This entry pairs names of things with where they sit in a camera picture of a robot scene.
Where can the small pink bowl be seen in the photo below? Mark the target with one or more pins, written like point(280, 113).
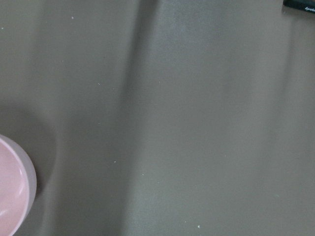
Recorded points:
point(18, 184)

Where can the black device corner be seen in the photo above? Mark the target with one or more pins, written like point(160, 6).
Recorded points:
point(305, 5)

